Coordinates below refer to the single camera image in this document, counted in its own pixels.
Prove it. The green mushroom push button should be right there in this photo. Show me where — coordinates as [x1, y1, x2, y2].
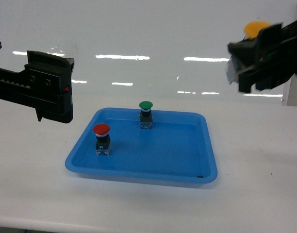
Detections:
[139, 100, 153, 129]

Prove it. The yellow mushroom push button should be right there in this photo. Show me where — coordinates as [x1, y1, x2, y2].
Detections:
[226, 21, 272, 84]

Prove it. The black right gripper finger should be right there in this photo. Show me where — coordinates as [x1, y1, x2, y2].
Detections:
[228, 20, 297, 66]
[237, 51, 297, 93]

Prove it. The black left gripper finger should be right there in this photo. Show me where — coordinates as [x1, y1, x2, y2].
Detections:
[0, 51, 74, 123]

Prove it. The blue plastic tray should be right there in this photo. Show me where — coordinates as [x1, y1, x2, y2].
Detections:
[65, 108, 218, 186]

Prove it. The red mushroom push button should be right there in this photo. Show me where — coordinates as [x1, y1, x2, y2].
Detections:
[93, 123, 111, 155]

